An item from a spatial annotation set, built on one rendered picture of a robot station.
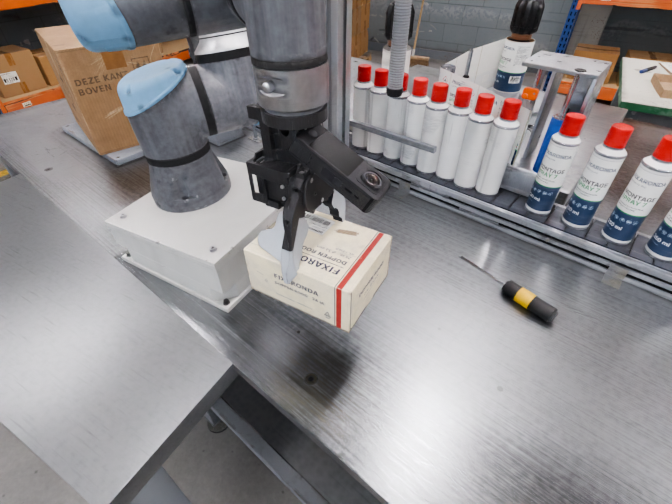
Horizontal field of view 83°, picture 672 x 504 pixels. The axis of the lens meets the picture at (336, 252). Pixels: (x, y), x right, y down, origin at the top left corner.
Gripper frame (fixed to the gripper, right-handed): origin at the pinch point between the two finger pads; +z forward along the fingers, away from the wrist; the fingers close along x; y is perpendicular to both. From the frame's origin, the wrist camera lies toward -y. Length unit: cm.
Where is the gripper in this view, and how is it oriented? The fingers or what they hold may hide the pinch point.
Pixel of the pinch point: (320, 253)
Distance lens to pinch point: 52.7
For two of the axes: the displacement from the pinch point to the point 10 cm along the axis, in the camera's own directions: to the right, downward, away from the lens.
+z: 0.2, 7.6, 6.5
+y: -8.7, -3.1, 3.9
